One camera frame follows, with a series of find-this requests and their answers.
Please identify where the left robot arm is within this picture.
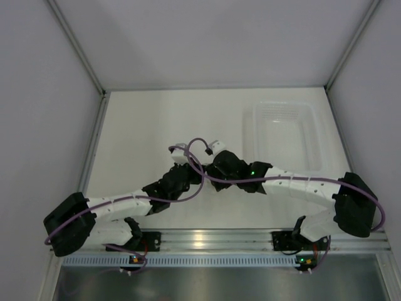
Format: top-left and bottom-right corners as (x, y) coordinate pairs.
(43, 163), (204, 257)

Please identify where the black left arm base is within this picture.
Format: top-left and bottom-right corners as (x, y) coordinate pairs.
(105, 218), (162, 253)

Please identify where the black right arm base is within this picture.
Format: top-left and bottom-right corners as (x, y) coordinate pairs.
(271, 216), (328, 255)

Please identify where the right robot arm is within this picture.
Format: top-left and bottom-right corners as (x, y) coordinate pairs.
(207, 150), (376, 249)

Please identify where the white perforated plastic basket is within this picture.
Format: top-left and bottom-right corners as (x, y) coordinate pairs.
(242, 101), (326, 175)

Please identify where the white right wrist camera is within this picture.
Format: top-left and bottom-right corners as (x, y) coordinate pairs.
(206, 140), (227, 156)

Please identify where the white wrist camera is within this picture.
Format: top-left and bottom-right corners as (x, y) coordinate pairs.
(206, 140), (227, 156)
(169, 143), (188, 165)

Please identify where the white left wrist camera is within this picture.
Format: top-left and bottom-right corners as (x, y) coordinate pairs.
(169, 143), (188, 165)

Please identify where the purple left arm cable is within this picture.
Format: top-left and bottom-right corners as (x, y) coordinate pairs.
(44, 144), (204, 245)

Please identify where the aluminium mounting rail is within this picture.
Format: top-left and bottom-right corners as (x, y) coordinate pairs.
(143, 229), (391, 253)

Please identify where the white slotted cable duct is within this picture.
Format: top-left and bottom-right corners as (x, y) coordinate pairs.
(62, 253), (303, 268)

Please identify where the aluminium frame post left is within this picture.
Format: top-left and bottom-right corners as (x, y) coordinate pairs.
(45, 0), (106, 96)

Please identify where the aluminium frame post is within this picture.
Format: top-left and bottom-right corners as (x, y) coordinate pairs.
(45, 0), (106, 96)
(324, 0), (383, 93)

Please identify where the aluminium frame post right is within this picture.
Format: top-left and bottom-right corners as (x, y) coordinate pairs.
(324, 0), (383, 93)

